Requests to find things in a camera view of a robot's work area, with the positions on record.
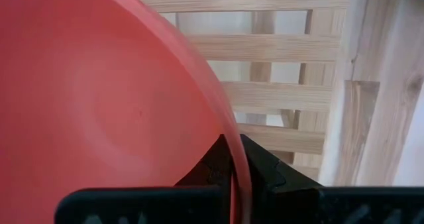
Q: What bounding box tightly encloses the orange plastic bowl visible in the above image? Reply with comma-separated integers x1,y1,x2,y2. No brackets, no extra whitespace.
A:
0,0,253,224

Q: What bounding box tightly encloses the light wooden slatted shelf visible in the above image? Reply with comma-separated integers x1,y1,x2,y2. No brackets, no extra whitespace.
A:
122,0,424,188

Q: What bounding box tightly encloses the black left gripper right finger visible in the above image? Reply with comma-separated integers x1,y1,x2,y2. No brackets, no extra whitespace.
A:
240,133,424,224

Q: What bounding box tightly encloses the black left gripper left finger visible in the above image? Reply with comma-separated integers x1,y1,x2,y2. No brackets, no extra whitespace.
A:
54,133,232,224

